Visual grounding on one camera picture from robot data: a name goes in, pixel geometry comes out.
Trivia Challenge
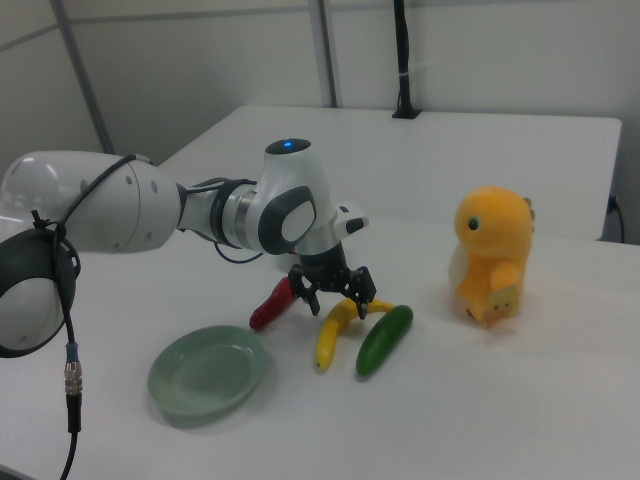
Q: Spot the green toy cucumber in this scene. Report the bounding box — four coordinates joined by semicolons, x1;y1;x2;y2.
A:
355;304;415;377

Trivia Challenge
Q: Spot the yellow toy banana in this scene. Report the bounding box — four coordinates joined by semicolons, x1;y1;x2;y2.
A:
314;298;395;372

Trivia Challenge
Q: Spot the black cable at table edge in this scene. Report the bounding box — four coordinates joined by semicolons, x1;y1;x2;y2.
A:
606;194;626;242

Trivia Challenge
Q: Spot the pale green plastic plate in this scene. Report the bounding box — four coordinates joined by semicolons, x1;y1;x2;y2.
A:
147;324;269;419

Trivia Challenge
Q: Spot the black pole with white band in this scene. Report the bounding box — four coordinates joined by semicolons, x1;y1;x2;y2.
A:
391;0;422;120

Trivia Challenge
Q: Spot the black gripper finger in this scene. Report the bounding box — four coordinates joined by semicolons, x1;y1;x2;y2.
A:
347;266;377;321
288;264;322;317

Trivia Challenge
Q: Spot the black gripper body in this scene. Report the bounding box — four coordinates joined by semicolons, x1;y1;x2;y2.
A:
298;243;354;294

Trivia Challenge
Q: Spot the orange plush dinosaur toy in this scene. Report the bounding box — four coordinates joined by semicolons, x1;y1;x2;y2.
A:
448;184;537;329

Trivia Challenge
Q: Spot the red toy chili pepper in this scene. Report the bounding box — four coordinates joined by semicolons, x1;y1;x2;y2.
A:
249;276;296;332

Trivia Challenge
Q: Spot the black cable with metal connector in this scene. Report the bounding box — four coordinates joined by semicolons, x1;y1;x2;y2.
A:
29;153;151;480

